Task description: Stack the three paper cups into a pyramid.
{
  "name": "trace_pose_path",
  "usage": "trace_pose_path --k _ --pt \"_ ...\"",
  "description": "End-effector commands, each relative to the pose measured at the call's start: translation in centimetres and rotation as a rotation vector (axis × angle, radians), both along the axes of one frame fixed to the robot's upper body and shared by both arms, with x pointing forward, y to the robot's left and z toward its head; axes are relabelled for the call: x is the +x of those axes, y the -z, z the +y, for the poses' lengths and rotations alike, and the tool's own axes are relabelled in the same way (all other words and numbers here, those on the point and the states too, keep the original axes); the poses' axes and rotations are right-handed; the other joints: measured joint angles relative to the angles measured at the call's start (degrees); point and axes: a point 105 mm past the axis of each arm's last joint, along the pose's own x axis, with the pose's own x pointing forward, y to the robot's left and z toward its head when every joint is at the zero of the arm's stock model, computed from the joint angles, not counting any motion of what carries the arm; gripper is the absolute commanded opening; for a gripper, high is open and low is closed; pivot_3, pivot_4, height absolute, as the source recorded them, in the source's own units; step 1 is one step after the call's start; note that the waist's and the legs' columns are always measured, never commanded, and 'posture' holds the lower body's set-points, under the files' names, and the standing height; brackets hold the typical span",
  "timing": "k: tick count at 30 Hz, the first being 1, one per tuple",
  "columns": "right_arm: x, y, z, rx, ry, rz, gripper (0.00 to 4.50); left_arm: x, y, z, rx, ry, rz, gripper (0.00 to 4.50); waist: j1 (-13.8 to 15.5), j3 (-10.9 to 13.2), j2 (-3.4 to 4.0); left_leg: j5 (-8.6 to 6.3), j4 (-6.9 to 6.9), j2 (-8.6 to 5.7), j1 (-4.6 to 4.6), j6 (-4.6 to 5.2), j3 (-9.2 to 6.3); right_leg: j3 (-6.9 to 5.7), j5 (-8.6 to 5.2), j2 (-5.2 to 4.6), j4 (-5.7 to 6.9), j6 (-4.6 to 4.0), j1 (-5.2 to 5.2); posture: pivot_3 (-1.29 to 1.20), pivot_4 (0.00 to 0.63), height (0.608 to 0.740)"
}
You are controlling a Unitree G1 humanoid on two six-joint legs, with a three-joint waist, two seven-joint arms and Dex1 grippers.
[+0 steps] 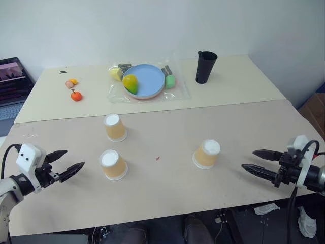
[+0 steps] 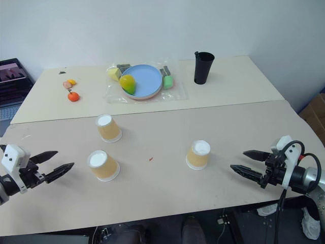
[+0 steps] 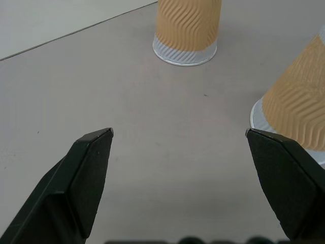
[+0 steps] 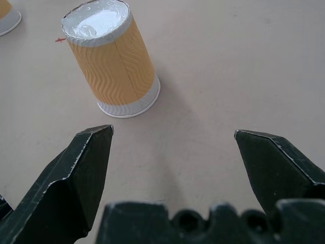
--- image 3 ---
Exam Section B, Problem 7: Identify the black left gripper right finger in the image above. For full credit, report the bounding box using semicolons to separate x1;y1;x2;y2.
245;128;325;241

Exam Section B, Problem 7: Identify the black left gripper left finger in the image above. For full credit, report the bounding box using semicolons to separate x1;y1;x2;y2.
0;128;114;244

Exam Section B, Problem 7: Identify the tan ribbed paper cup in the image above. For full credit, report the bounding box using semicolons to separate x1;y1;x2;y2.
152;0;222;67
249;24;325;166

